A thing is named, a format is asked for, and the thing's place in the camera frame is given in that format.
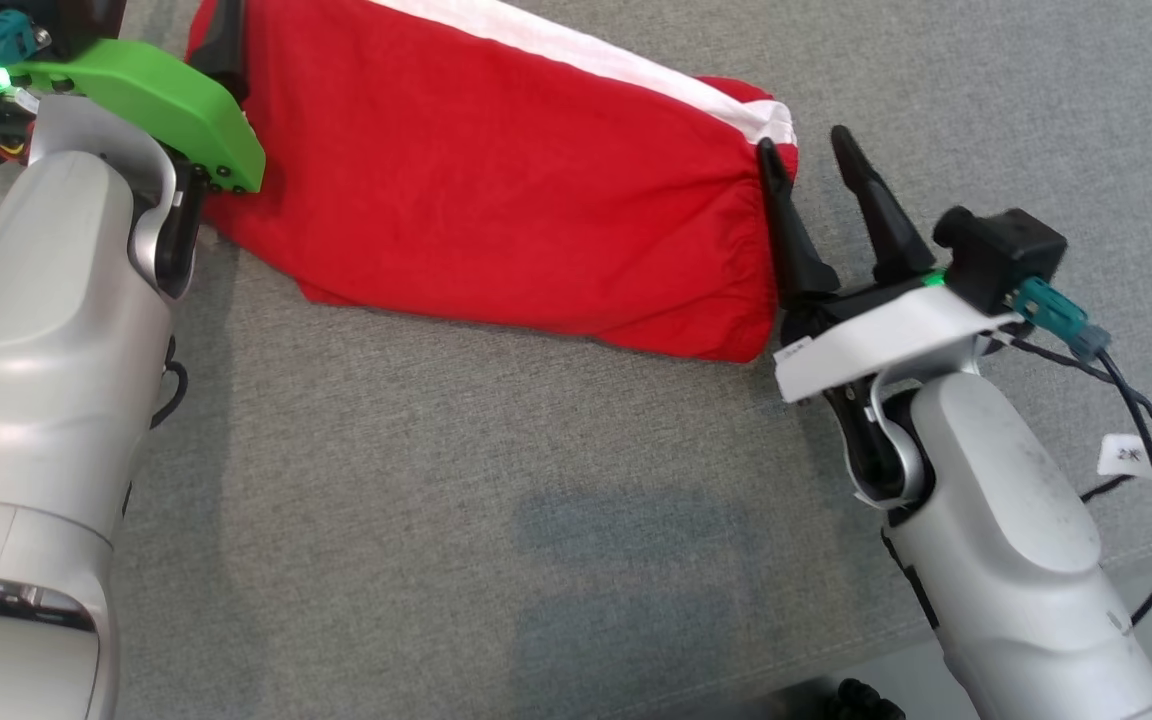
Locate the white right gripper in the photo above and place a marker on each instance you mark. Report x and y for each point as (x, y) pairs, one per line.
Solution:
(886, 335)

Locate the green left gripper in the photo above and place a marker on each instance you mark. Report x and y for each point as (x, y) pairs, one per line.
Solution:
(166, 100)

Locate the red shorts white stripe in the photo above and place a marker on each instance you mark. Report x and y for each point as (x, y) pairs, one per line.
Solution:
(496, 180)

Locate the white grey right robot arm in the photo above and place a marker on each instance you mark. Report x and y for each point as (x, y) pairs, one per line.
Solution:
(1006, 520)

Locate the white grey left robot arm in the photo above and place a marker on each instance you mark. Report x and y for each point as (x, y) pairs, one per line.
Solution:
(36, 380)

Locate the black ribbed object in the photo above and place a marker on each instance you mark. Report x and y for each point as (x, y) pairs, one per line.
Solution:
(861, 700)

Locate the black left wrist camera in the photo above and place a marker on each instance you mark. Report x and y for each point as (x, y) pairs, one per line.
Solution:
(86, 15)

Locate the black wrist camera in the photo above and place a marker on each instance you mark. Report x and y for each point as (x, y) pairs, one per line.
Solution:
(1001, 255)
(86, 15)

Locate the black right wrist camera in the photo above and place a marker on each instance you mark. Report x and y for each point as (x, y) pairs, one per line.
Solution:
(1001, 255)

